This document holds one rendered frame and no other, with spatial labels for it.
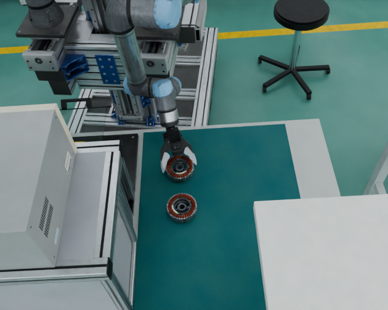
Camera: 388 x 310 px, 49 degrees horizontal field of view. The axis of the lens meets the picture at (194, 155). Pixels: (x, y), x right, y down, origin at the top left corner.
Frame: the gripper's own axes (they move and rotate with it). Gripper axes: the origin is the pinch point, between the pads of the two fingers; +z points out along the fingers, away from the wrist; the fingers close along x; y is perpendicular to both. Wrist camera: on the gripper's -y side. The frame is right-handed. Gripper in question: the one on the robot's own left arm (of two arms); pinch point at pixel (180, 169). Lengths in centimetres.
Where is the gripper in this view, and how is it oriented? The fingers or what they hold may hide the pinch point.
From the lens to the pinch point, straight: 168.1
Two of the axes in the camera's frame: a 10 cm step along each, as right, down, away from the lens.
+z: 1.8, 9.0, 4.0
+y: -1.9, -3.6, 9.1
